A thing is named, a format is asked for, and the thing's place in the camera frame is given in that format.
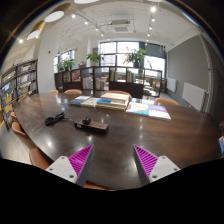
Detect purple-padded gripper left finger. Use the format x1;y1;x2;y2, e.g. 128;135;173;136
47;145;94;187

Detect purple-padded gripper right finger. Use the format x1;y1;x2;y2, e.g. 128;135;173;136
133;145;180;185

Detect brown chair near left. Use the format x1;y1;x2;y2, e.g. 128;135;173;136
29;148;50;170

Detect brown chair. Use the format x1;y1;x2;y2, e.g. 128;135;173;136
64;89;82;95
29;148;50;170
101;90;132;99
155;98;180;106
12;122;26;136

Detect dark brown power strip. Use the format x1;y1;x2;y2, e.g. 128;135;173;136
75;121;109;134

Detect purple and white book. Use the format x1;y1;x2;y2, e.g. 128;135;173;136
149;105;171;120

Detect colourful picture book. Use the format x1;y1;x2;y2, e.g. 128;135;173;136
126;102;149;116

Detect brown chair far right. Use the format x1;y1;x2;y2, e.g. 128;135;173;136
155;98;180;106

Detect blue book on table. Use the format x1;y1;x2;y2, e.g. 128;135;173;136
70;96;89;105

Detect pale green book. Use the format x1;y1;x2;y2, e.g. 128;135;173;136
81;97;98;107

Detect brown chair left side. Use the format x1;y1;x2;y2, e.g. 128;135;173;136
12;122;26;136

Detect stack of beige books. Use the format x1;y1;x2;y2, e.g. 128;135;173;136
96;92;130;110

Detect brown chair far left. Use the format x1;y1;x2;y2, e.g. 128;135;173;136
64;89;82;95

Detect brown chair far centre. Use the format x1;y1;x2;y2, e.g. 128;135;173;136
101;90;132;99

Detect dark low bookshelf divider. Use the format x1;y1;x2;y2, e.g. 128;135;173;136
55;66;162;99

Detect potted plant far left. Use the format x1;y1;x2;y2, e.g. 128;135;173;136
58;59;76;72

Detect potted plant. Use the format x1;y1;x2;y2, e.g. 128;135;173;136
86;51;104;65
124;48;146;68
58;59;76;72

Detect potted plant centre right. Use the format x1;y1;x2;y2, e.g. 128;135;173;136
124;48;146;68

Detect potted plant centre left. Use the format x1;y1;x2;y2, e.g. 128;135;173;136
86;51;104;65

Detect ceiling air conditioner unit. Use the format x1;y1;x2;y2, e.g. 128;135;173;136
108;20;133;33

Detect black coiled cable bundle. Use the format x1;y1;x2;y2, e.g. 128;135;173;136
44;112;76;127

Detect white wall radiator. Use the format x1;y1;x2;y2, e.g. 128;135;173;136
182;83;205;111

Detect tall wall bookshelf left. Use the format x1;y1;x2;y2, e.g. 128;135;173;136
0;60;38;130

